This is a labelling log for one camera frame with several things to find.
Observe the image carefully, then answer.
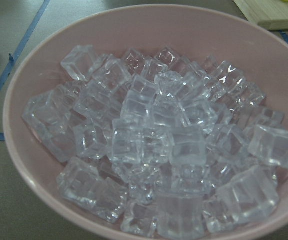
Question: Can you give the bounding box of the wooden cutting board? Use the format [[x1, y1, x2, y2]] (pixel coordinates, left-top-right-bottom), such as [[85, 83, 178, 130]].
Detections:
[[233, 0, 288, 31]]

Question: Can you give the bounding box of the pink bowl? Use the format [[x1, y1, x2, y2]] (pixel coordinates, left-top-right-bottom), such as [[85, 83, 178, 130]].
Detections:
[[3, 5, 288, 240]]

